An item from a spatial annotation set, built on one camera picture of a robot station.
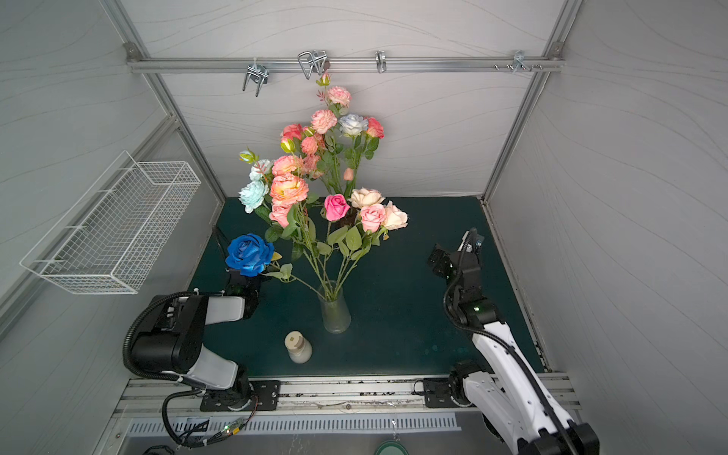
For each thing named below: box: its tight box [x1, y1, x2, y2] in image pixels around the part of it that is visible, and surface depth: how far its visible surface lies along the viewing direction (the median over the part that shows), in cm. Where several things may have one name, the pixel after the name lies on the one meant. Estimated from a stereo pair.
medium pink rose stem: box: [264, 203, 297, 243], surface depth 60 cm
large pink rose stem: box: [279, 123, 306, 143], surface depth 83 cm
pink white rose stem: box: [335, 202, 387, 296], surface depth 60 cm
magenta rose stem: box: [324, 193, 351, 297], surface depth 62 cm
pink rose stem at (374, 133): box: [358, 116, 385, 163], surface depth 90 cm
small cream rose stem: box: [347, 186, 385, 209], surface depth 65 cm
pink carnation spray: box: [301, 132, 337, 180], surface depth 81 cm
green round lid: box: [373, 440, 411, 455], surface depth 60 cm
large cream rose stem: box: [382, 200, 409, 240], surface depth 62 cm
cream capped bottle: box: [284, 329, 313, 364], surface depth 75 cm
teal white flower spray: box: [238, 146, 274, 223], surface depth 61 cm
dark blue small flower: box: [225, 233, 328, 301], surface depth 48 cm
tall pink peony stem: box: [315, 72, 352, 198], surface depth 77 cm
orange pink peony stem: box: [269, 155, 333, 296], surface depth 60 cm
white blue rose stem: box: [338, 112, 368, 195], surface depth 78 cm
